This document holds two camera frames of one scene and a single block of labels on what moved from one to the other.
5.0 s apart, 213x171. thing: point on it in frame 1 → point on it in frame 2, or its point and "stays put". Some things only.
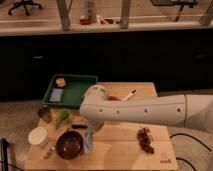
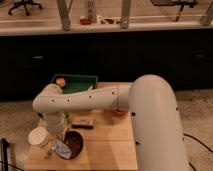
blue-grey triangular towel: x=87 y=143 → x=62 y=149
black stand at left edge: x=4 y=156 stays put
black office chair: x=25 y=4 stays put
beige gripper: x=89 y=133 → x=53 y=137
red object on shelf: x=85 y=21 stays put
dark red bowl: x=69 y=144 stays put
